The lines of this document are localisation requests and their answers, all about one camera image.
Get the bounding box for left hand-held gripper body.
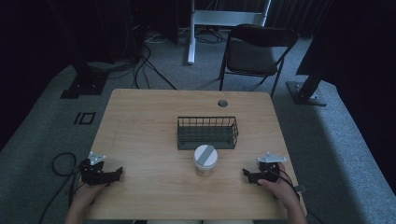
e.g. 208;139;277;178
78;151;110;188

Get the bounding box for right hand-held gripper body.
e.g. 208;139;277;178
255;151;288;185

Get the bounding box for person's left hand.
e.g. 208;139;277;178
72;182;107;207

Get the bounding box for person's right hand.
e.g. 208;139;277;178
257;161;297;204

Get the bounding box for clear jar with white lid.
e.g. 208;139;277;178
192;144;219;177

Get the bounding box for black stand base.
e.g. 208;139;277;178
286;74;328;107
60;60;110;100

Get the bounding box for black folding chair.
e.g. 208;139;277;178
218;23;299;99

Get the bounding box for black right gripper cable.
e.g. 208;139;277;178
268;169;308;202

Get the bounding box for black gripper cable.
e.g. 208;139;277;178
268;169;308;202
37;151;87;224

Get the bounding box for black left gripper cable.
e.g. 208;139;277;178
37;151;87;224

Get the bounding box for black wire basket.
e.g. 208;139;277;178
177;116;240;151

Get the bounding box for black floor cables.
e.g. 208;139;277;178
90;31;177;91

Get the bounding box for white metal desk frame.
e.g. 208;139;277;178
187;0;273;65

